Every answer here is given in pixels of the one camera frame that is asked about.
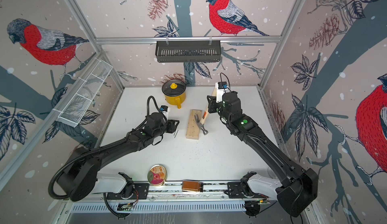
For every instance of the wooden block with nails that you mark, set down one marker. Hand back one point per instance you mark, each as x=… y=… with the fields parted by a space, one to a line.
x=193 y=131

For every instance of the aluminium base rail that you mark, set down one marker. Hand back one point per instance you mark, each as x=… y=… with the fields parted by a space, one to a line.
x=302 y=190

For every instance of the round decorated tin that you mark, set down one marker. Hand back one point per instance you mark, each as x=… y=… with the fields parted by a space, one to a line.
x=157 y=175

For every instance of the small brown box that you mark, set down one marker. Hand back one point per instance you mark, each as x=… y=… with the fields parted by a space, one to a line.
x=192 y=186

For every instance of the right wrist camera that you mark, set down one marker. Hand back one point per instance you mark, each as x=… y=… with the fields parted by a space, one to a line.
x=221 y=89

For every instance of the white wire mesh shelf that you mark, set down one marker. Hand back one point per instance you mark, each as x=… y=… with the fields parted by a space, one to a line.
x=76 y=111

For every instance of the yellow pot with glass lid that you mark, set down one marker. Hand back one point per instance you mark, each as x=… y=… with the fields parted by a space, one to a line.
x=174 y=92

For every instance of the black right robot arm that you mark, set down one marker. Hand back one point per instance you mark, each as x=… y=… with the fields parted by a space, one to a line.
x=249 y=132

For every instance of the black hanging wall basket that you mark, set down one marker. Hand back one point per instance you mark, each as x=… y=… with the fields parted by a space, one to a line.
x=188 y=51

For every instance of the wooden handled claw hammer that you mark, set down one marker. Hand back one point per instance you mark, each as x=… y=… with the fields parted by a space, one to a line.
x=200 y=121

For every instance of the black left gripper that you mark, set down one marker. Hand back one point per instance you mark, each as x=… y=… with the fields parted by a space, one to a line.
x=172 y=126

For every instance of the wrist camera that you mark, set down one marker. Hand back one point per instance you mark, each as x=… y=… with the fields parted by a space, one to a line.
x=165 y=110
x=221 y=89

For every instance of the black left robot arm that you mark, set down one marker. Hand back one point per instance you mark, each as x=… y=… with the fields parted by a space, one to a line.
x=77 y=178

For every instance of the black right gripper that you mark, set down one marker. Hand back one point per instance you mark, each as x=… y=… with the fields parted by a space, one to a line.
x=212 y=103

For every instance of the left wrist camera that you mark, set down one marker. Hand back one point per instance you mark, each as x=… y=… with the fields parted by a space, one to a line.
x=165 y=110

